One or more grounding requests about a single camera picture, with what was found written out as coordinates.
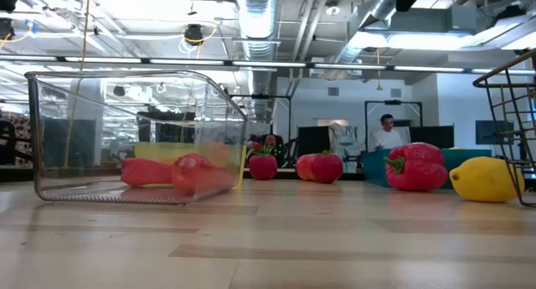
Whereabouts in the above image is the person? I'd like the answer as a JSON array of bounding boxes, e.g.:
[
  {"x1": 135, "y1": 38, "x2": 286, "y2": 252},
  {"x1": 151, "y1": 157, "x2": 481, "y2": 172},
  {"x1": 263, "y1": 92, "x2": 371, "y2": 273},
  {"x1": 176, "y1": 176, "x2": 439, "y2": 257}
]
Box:
[
  {"x1": 250, "y1": 132, "x2": 290, "y2": 158},
  {"x1": 368, "y1": 112, "x2": 405, "y2": 152}
]

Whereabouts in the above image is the silver ventilation duct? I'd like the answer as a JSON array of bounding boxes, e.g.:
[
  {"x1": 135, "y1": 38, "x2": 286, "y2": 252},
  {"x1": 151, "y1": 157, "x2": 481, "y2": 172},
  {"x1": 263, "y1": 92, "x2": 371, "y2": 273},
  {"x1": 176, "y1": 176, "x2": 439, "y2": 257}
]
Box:
[
  {"x1": 232, "y1": 0, "x2": 281, "y2": 62},
  {"x1": 324, "y1": 0, "x2": 399, "y2": 80}
]

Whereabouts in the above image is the toy orange fruit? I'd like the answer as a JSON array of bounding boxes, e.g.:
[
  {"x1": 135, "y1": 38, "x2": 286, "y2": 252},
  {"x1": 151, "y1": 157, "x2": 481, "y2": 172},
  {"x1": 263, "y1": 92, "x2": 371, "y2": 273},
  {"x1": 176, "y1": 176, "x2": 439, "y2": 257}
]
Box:
[{"x1": 204, "y1": 140, "x2": 234, "y2": 169}]

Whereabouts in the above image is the orange-red toy carrot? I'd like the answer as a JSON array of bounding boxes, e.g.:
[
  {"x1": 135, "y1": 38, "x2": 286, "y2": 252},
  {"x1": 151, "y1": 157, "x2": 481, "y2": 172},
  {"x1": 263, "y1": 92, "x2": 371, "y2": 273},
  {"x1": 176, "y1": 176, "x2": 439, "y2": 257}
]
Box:
[
  {"x1": 120, "y1": 157, "x2": 175, "y2": 188},
  {"x1": 171, "y1": 152, "x2": 238, "y2": 197}
]

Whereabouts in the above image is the red toy bell pepper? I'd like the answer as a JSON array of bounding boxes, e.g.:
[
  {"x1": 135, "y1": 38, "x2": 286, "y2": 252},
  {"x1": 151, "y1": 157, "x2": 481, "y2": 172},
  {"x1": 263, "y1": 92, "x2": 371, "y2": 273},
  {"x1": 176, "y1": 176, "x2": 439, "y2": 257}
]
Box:
[{"x1": 383, "y1": 142, "x2": 449, "y2": 193}]

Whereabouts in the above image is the yellow toy lemon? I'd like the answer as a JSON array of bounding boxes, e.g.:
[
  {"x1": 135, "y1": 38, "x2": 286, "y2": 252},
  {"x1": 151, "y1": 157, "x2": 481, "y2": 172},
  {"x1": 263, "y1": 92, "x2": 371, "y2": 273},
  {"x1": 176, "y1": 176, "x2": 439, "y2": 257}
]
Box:
[{"x1": 448, "y1": 156, "x2": 526, "y2": 204}]

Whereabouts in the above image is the pale crumpled cover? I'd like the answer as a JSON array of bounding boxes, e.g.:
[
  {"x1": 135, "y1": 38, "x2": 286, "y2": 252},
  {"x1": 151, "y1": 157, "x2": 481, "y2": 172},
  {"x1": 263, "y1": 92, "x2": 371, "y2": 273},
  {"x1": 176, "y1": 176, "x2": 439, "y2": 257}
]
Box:
[{"x1": 328, "y1": 121, "x2": 365, "y2": 173}]

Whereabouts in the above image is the blue plastic bin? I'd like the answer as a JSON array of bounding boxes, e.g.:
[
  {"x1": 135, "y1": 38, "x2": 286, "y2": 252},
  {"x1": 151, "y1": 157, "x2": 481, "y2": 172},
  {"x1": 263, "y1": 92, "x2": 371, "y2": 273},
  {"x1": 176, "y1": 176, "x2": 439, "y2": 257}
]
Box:
[{"x1": 362, "y1": 148, "x2": 493, "y2": 189}]

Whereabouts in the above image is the black workstation frame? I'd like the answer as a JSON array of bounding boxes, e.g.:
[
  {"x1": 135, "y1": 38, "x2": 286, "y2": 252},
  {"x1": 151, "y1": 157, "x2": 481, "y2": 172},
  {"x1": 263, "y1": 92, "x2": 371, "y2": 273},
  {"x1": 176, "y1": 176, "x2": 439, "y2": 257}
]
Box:
[
  {"x1": 229, "y1": 94, "x2": 293, "y2": 156},
  {"x1": 363, "y1": 99, "x2": 424, "y2": 152}
]

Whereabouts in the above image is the metal wire basket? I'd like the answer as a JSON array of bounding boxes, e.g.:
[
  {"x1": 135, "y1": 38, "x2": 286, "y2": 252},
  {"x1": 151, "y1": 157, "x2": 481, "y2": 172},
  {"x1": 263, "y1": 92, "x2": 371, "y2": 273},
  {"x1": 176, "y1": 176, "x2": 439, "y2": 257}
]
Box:
[{"x1": 472, "y1": 49, "x2": 536, "y2": 209}]

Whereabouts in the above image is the yellow hanging cable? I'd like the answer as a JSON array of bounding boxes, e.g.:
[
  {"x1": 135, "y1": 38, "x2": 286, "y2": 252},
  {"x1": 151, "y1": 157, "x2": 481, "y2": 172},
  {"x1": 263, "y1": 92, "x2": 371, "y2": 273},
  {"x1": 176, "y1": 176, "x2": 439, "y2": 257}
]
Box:
[{"x1": 62, "y1": 0, "x2": 92, "y2": 169}]

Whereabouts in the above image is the linear ceiling light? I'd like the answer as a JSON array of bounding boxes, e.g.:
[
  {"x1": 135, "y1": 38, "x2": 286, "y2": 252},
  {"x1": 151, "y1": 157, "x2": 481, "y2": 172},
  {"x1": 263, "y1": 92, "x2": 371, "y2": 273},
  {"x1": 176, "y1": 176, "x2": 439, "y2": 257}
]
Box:
[{"x1": 0, "y1": 54, "x2": 536, "y2": 75}]

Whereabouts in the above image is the clear plastic bin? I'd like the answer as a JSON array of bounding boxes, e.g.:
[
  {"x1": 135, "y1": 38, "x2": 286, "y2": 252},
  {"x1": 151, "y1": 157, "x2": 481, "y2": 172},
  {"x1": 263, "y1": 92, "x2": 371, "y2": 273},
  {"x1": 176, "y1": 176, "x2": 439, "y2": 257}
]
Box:
[{"x1": 23, "y1": 69, "x2": 249, "y2": 206}]

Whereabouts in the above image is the blue screen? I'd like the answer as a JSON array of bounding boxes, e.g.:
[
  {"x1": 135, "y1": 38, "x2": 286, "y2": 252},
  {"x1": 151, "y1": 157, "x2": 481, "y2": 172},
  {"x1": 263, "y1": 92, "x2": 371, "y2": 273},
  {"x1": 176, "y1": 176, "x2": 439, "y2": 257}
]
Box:
[{"x1": 475, "y1": 120, "x2": 515, "y2": 146}]

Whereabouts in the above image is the black ceiling camera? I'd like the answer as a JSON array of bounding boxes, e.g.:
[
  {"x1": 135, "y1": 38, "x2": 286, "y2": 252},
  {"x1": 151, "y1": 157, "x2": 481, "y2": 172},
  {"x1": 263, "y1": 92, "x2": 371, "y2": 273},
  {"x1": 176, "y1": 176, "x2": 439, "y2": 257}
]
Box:
[{"x1": 183, "y1": 23, "x2": 205, "y2": 46}]

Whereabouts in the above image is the black monitor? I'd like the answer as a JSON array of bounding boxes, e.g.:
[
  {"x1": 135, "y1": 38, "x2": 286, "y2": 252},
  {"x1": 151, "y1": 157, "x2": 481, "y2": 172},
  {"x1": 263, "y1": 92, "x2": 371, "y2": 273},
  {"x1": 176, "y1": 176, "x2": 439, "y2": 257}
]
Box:
[
  {"x1": 296, "y1": 125, "x2": 332, "y2": 158},
  {"x1": 409, "y1": 125, "x2": 456, "y2": 150}
]

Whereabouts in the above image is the black ceiling fixture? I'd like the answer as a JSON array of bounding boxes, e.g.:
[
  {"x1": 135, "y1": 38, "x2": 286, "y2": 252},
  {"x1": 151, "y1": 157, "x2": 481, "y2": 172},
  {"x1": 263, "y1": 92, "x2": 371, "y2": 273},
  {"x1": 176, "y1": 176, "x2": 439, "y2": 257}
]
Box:
[{"x1": 0, "y1": 18, "x2": 16, "y2": 41}]

